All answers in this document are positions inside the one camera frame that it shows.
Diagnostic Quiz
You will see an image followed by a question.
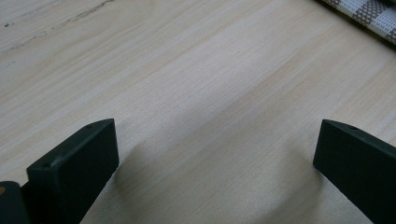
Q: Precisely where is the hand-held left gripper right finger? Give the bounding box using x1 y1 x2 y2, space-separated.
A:
312 119 396 224

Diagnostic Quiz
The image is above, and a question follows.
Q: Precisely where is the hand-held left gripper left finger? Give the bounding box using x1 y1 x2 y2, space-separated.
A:
21 118 120 224

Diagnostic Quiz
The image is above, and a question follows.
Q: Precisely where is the brown white checked woven mat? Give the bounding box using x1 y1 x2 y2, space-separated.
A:
321 0 396 45

